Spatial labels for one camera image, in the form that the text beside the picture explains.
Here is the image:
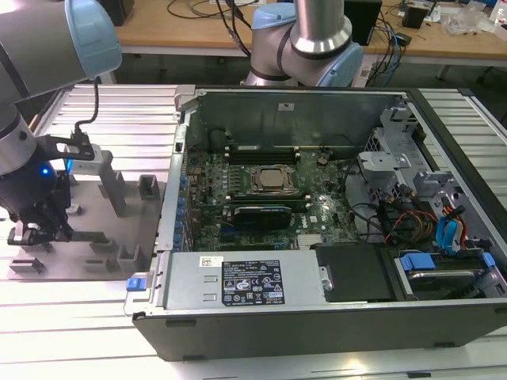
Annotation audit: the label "metal drive cage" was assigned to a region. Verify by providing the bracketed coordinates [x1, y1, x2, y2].
[356, 98, 431, 209]

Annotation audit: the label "orange yellow power wires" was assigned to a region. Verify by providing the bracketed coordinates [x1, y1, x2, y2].
[388, 210, 437, 243]

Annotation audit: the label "black camera cable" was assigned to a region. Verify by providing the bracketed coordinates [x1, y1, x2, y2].
[72, 74, 100, 139]

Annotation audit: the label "silver chipset heatsink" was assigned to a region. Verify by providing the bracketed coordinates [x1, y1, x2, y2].
[295, 233, 325, 251]

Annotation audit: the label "green motherboard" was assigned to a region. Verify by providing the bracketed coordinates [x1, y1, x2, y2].
[184, 146, 357, 253]

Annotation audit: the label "pale grey case handle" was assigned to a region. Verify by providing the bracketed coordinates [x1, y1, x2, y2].
[173, 85, 196, 111]

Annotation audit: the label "hard disk in blue carrier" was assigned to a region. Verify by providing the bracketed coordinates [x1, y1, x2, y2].
[394, 249, 486, 302]

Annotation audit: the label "grey parts rack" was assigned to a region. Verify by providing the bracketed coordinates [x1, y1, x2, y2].
[7, 148, 168, 283]

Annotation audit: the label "black speaker box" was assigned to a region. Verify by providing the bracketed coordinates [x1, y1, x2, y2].
[344, 0, 383, 47]

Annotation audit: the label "metal socket cover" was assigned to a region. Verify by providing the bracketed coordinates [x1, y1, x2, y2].
[249, 164, 298, 193]

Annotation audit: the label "blue data wires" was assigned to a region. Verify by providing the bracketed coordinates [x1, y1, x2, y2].
[434, 216, 469, 253]

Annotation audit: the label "clear plastic bags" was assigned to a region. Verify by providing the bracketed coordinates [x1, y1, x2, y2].
[442, 6, 498, 37]

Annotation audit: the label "silver CPU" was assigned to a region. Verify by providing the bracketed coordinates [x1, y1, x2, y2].
[259, 169, 291, 188]

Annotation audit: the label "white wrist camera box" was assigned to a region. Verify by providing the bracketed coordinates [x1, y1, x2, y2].
[49, 133, 101, 173]

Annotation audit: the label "black RAM slot bank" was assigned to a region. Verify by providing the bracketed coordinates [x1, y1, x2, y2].
[226, 191, 313, 211]
[224, 141, 302, 165]

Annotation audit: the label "blue hanging cable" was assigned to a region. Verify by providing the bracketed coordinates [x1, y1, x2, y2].
[379, 15, 402, 86]

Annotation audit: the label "black drive bay cover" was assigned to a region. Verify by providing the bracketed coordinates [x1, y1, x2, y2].
[315, 244, 417, 305]

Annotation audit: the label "small black box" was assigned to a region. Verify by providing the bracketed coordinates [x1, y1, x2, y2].
[402, 6, 429, 29]

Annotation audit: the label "black wire bundle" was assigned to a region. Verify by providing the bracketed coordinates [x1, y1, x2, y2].
[342, 164, 391, 243]

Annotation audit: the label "large black box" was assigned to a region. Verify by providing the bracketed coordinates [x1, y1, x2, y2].
[101, 0, 136, 27]

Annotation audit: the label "black open PC case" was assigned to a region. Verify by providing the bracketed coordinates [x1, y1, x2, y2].
[124, 85, 507, 363]

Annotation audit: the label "grey power supply unit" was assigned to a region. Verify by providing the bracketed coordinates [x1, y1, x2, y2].
[162, 252, 333, 312]

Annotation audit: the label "black graphics card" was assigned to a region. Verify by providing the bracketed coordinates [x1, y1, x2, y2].
[232, 203, 293, 230]

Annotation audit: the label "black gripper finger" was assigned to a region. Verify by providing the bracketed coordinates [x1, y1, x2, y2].
[7, 222, 35, 245]
[49, 220, 74, 243]

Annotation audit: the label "wooden desk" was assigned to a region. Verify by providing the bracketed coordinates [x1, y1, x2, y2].
[114, 0, 507, 86]

